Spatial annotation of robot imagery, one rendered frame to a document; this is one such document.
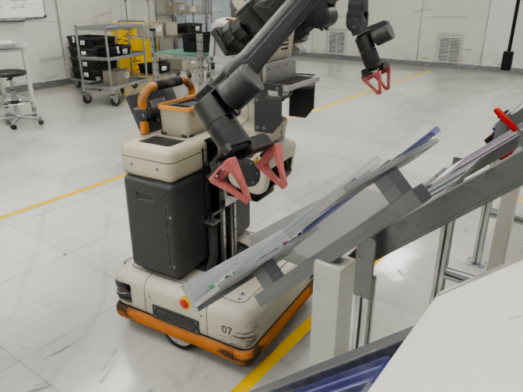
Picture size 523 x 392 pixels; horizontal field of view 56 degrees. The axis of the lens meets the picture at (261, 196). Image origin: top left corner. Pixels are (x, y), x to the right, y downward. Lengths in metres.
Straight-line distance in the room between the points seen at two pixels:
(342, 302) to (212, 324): 0.94
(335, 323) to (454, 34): 9.45
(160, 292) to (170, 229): 0.27
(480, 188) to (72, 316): 1.79
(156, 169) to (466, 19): 8.87
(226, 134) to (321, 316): 0.41
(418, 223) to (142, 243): 1.12
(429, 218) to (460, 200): 0.09
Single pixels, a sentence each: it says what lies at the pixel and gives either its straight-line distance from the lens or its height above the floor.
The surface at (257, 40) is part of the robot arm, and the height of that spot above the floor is 1.22.
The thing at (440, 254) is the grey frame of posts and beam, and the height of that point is 0.38.
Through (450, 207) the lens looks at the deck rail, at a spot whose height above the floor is 0.87.
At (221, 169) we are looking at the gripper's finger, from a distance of 0.81.
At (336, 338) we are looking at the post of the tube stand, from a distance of 1.02.
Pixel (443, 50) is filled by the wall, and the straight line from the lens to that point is 10.33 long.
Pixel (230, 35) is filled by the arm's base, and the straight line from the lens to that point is 1.49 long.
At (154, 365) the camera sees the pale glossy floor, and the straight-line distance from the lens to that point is 2.01.
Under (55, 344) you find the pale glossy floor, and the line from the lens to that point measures 2.22.
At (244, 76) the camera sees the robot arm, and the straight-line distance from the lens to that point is 0.84.
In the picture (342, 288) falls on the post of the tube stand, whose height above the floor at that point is 0.78.
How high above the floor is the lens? 1.31
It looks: 22 degrees down
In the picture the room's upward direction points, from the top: straight up
